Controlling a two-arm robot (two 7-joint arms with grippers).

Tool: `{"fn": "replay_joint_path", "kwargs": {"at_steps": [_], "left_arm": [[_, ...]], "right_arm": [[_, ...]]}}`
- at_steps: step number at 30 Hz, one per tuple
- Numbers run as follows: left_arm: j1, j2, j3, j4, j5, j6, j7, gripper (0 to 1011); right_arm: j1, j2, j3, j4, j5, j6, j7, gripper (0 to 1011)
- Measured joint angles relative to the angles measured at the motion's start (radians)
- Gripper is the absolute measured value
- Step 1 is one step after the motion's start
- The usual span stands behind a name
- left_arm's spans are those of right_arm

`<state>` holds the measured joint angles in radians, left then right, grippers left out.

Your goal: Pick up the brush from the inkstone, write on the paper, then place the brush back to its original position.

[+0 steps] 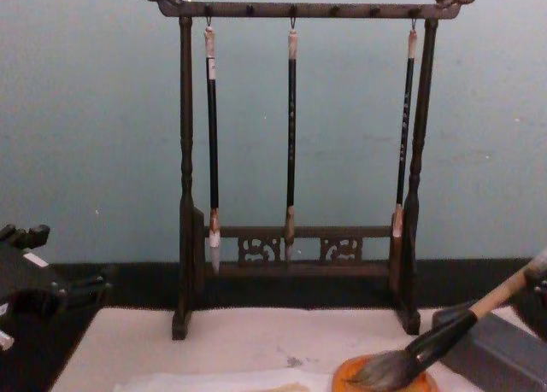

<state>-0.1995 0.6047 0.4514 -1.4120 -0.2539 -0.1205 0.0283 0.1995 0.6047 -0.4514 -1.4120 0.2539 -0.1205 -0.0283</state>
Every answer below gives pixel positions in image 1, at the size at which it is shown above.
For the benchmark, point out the thin hanging brush, pale tip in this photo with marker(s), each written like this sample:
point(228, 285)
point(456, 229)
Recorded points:
point(404, 153)

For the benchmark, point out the grey rectangular box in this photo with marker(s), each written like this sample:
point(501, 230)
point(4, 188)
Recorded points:
point(500, 353)

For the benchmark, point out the white felt mat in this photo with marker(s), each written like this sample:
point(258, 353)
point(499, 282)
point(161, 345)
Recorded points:
point(213, 341)

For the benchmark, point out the orange round dish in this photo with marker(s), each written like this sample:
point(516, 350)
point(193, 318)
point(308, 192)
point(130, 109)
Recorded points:
point(342, 377)

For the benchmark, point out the hanging brush with brown tip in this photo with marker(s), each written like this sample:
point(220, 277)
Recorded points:
point(291, 153)

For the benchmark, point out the hanging brush with white label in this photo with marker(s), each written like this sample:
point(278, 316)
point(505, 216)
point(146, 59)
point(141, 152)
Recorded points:
point(212, 153)

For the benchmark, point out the black table cloth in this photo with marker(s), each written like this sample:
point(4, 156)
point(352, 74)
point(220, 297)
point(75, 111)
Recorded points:
point(141, 285)

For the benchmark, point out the dark wooden brush rack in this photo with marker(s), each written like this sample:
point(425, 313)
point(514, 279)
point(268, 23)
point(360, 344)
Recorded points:
point(186, 153)

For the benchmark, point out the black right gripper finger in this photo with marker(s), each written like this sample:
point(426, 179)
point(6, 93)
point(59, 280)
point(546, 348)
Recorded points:
point(537, 270)
point(534, 315)

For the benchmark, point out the white paper sheet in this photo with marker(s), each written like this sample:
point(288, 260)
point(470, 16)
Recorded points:
point(205, 381)

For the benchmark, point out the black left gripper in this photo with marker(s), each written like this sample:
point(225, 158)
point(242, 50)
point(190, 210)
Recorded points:
point(21, 272)

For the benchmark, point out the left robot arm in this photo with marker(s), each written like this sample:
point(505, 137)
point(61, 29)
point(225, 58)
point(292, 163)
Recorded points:
point(34, 345)

